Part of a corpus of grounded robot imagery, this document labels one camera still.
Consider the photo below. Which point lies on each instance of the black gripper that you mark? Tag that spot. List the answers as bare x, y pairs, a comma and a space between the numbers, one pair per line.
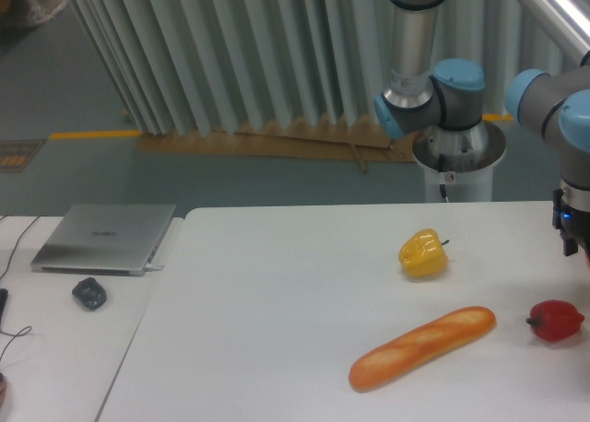
571, 216

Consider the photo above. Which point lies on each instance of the red bell pepper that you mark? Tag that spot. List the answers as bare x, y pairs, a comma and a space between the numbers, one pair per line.
554, 320

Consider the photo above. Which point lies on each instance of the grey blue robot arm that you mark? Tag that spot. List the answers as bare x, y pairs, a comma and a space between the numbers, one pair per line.
445, 101

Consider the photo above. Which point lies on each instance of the person's hand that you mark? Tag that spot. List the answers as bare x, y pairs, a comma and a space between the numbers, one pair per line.
3, 388

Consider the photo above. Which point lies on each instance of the yellow bell pepper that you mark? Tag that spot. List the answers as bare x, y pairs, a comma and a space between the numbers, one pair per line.
423, 254

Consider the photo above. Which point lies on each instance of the orange baguette bread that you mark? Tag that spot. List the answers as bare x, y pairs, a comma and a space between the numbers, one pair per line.
394, 359

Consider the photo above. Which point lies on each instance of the brown cardboard sheet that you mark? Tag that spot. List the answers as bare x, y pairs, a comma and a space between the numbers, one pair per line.
362, 143

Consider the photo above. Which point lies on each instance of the folded white partition screen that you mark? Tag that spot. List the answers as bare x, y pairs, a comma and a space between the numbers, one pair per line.
199, 65

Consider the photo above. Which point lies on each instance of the silver closed laptop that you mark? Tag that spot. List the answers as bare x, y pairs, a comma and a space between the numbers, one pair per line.
110, 238

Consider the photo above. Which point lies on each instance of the dark grey small device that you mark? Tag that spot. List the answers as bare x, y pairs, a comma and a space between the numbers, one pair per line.
90, 294

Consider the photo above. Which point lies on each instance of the black pen-like object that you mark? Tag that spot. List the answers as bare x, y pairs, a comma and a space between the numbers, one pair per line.
3, 301

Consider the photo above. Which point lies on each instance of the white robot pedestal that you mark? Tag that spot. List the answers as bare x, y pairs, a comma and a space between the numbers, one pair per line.
458, 166

